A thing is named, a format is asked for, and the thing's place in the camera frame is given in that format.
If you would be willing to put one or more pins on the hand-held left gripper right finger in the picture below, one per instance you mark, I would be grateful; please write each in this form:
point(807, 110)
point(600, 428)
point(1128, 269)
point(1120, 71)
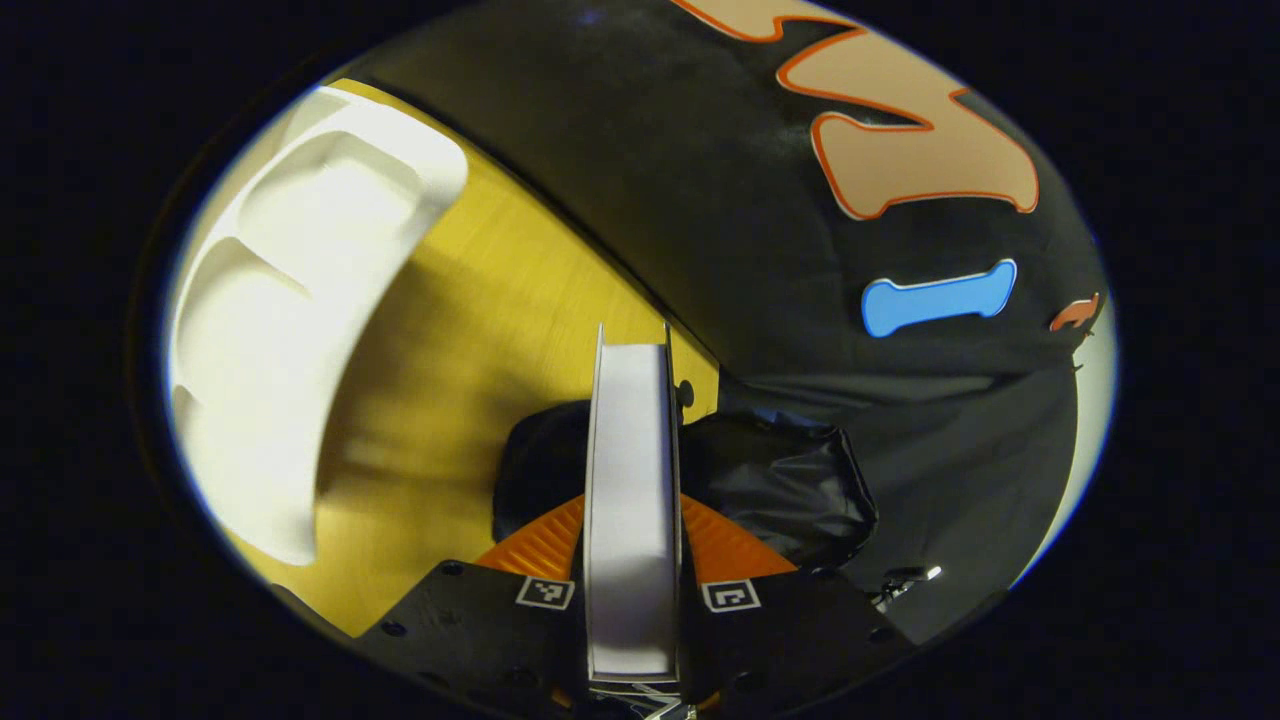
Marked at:
point(790, 640)

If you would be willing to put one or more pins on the blue schoolbag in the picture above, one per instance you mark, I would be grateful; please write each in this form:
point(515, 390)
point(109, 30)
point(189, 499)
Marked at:
point(780, 480)

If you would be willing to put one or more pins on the black backdrop cloth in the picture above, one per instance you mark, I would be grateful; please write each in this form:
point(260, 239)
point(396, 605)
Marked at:
point(700, 200)

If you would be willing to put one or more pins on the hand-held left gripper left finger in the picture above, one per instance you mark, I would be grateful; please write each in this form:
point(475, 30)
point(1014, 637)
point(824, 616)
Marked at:
point(470, 640)

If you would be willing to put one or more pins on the grey cover book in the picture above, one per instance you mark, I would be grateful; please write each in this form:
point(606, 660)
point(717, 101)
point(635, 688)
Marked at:
point(632, 500)

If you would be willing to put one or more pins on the white bookshelf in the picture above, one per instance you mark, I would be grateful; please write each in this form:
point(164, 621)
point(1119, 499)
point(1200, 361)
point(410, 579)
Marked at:
point(300, 300)

